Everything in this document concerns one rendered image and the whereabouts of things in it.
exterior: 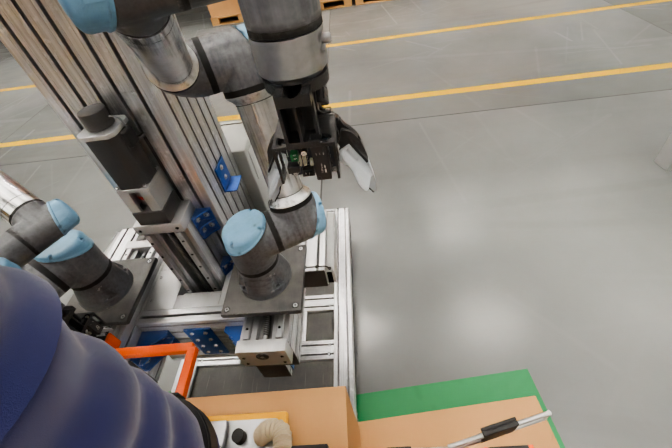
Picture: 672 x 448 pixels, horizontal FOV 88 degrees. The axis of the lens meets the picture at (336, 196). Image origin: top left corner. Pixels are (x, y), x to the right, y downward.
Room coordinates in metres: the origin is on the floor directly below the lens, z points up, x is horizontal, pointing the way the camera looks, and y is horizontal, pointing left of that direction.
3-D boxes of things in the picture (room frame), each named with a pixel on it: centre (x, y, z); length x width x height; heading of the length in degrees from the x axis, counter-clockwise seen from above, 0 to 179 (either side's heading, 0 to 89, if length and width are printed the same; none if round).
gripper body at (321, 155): (0.36, 0.02, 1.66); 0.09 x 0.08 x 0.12; 173
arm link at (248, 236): (0.61, 0.24, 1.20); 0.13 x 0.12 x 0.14; 109
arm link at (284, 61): (0.37, 0.02, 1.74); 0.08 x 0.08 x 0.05
